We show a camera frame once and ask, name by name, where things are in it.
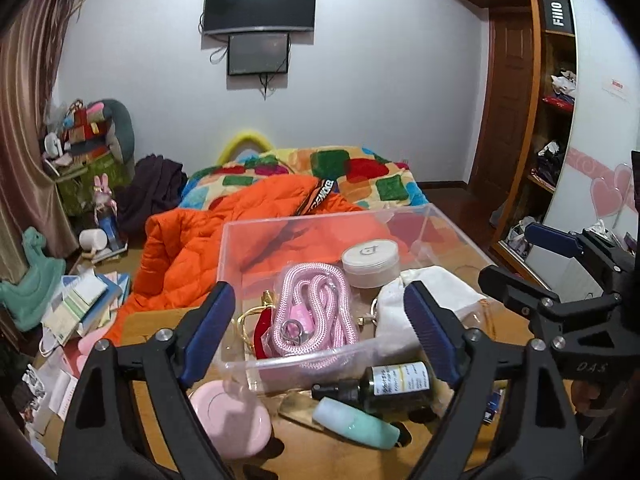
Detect dark spray bottle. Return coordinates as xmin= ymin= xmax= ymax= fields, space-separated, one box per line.
xmin=311 ymin=361 xmax=437 ymax=413

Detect white round jar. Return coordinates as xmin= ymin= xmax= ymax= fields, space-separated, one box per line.
xmin=341 ymin=241 xmax=401 ymax=289

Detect red velvet pouch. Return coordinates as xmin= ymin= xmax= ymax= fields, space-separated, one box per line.
xmin=252 ymin=307 xmax=274 ymax=359

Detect scattered papers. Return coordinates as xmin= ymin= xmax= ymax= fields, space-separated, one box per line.
xmin=19 ymin=347 xmax=88 ymax=423

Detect white mug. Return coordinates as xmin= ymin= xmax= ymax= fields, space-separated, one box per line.
xmin=80 ymin=228 xmax=110 ymax=257

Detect teal plush toy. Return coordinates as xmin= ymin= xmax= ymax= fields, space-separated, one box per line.
xmin=0 ymin=226 xmax=67 ymax=333

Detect pink round case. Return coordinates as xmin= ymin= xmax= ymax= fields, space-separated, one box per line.
xmin=189 ymin=380 xmax=273 ymax=461

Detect metal key clasp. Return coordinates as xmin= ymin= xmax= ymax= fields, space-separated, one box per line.
xmin=357 ymin=299 xmax=379 ymax=327

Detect yellow foam ring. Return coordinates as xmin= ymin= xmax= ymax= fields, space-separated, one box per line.
xmin=218 ymin=130 xmax=274 ymax=166

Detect black printed box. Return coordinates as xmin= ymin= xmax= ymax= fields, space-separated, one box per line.
xmin=540 ymin=0 xmax=572 ymax=36

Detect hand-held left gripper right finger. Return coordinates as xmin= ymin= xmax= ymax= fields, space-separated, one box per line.
xmin=402 ymin=280 xmax=587 ymax=480

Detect orange puffer jacket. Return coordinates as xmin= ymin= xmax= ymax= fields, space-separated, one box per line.
xmin=105 ymin=176 xmax=416 ymax=346

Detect grey cushion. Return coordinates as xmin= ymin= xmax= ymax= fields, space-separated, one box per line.
xmin=102 ymin=99 xmax=136 ymax=164

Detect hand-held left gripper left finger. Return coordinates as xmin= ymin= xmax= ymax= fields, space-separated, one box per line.
xmin=56 ymin=281 xmax=237 ymax=480

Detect dark purple clothing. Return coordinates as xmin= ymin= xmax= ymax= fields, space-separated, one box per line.
xmin=116 ymin=155 xmax=189 ymax=237

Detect green storage box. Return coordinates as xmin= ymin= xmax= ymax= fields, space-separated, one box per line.
xmin=55 ymin=152 xmax=132 ymax=217

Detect brown wooden door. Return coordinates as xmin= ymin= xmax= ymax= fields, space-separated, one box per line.
xmin=470 ymin=7 xmax=537 ymax=197

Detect small blue packet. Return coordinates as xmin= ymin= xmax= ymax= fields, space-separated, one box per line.
xmin=484 ymin=389 xmax=507 ymax=424

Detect mint green tube bottle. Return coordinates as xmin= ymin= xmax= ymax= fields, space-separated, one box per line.
xmin=312 ymin=396 xmax=404 ymax=450

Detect white sliding door with hearts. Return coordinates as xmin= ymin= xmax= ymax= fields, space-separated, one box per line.
xmin=542 ymin=0 xmax=640 ymax=303

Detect colourful patchwork blanket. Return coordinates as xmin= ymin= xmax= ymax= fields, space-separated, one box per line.
xmin=178 ymin=146 xmax=428 ymax=212

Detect small wall monitor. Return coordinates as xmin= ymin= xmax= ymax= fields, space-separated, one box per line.
xmin=227 ymin=32 xmax=291 ymax=77

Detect pink rope strap in bag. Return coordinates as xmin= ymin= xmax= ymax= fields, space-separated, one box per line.
xmin=255 ymin=262 xmax=362 ymax=361

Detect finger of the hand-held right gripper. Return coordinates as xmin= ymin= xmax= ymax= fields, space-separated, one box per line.
xmin=478 ymin=265 xmax=624 ymax=332
xmin=524 ymin=223 xmax=627 ymax=275

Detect wooden wardrobe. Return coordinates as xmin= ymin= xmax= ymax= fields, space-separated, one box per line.
xmin=434 ymin=0 xmax=583 ymax=283

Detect pile of colourful boxes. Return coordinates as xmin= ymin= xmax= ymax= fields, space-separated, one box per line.
xmin=42 ymin=100 xmax=118 ymax=178

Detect brown curtain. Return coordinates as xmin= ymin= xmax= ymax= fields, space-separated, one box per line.
xmin=0 ymin=0 xmax=90 ymax=286

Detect black wall television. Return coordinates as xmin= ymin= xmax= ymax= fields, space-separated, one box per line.
xmin=201 ymin=0 xmax=317 ymax=37

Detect white cloth pouch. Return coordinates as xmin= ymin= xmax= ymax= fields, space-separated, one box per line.
xmin=374 ymin=267 xmax=483 ymax=353

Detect clear plastic storage box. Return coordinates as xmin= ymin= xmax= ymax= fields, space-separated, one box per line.
xmin=216 ymin=203 xmax=501 ymax=395

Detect pile of books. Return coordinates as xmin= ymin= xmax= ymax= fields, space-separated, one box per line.
xmin=40 ymin=269 xmax=132 ymax=357

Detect pink bunny toy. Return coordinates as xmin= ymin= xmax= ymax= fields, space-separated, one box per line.
xmin=92 ymin=173 xmax=119 ymax=217

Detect red gold keychain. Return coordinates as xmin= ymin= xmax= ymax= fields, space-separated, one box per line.
xmin=236 ymin=290 xmax=277 ymax=351

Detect wooden desktop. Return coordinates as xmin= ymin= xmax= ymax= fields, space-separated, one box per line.
xmin=42 ymin=205 xmax=576 ymax=480

